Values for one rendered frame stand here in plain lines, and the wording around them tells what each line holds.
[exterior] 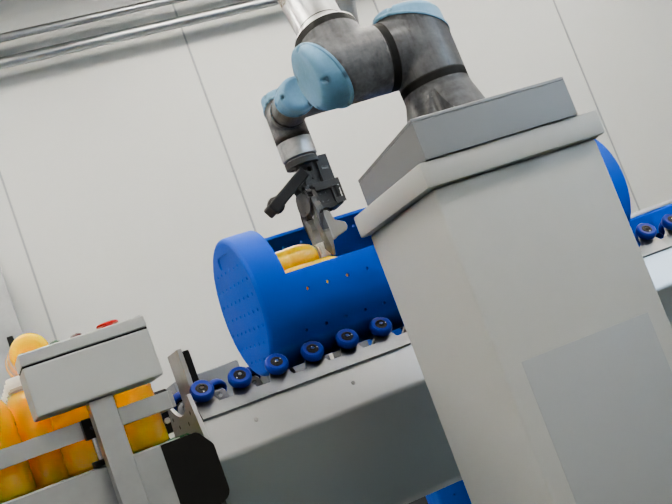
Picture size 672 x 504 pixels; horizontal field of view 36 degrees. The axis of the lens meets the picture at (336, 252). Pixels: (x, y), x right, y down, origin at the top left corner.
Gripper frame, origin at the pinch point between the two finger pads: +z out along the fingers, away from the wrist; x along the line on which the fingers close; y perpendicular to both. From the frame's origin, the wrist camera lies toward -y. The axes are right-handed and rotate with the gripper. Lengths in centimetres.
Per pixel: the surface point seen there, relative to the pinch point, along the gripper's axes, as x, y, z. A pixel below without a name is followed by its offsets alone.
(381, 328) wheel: -11.0, 1.1, 18.9
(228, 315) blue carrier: 9.9, -21.0, 5.0
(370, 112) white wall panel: 317, 184, -111
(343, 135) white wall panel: 318, 163, -103
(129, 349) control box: -34, -50, 10
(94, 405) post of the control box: -30, -57, 16
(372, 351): -11.0, -2.4, 22.5
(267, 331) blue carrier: -11.3, -20.9, 12.3
